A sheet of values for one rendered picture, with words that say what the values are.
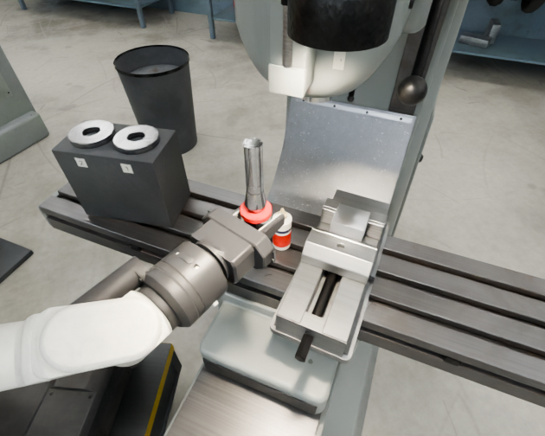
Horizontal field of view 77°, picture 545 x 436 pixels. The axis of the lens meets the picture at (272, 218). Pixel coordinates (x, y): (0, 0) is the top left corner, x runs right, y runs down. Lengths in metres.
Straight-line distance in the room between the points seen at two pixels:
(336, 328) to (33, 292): 1.78
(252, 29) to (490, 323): 0.63
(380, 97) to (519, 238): 1.69
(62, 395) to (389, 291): 0.83
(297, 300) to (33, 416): 0.76
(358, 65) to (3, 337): 0.45
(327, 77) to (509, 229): 2.14
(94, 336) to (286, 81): 0.32
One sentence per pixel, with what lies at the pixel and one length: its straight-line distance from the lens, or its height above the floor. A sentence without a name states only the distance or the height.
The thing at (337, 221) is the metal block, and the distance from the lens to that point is 0.64.
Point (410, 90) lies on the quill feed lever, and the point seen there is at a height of 1.35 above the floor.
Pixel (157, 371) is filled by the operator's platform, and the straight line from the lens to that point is 1.24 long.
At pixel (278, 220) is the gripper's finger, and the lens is 0.51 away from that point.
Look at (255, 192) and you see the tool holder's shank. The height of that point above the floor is 1.20.
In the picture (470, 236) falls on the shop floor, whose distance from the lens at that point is 2.31.
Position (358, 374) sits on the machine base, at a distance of 1.43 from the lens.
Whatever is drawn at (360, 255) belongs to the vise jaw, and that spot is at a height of 1.04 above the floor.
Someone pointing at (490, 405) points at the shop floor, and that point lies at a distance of 1.80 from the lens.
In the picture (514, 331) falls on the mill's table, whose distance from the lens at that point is 0.79.
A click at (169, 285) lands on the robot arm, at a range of 0.42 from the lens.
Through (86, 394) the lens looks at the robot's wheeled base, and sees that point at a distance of 1.07.
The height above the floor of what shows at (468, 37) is 0.30.
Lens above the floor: 1.52
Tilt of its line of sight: 46 degrees down
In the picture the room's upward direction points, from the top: straight up
